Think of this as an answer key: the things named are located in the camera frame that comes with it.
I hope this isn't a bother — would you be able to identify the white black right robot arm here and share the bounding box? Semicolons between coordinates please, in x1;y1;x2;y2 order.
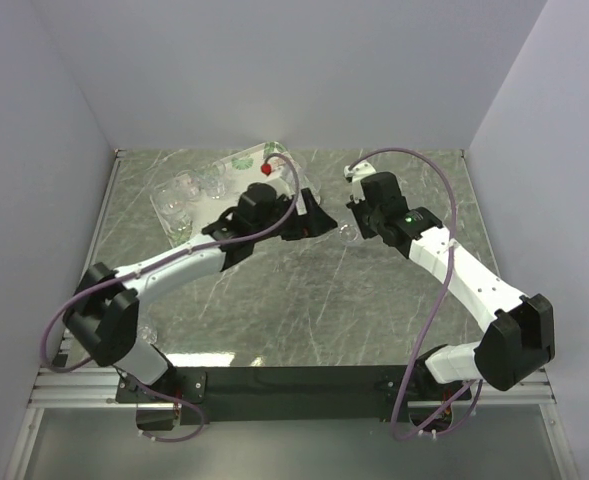
344;165;555;399

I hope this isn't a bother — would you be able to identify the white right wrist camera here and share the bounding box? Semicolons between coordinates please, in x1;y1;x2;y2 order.
343;161;376;186

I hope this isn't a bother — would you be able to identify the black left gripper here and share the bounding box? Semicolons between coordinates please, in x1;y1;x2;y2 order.
253;188;337;243

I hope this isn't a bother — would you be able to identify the grey aluminium frame rail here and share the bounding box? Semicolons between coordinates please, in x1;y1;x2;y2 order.
3;367;125;480

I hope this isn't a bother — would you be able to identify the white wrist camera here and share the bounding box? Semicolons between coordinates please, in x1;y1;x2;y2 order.
260;162;295;197
343;161;376;186

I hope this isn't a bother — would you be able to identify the clear glass cup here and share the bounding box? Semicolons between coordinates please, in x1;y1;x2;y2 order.
338;223;362;246
199;161;227;200
137;324;158;344
175;170;202;202
151;180;192;243

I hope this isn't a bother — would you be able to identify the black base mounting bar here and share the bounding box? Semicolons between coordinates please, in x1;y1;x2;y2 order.
115;364;455;426

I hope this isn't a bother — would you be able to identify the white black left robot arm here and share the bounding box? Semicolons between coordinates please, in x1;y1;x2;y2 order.
63;183;337;402

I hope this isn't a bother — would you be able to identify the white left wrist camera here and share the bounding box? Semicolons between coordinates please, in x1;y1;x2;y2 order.
260;162;295;197

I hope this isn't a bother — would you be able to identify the floral leaf print tray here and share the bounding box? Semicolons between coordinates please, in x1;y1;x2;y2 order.
145;141;322;247

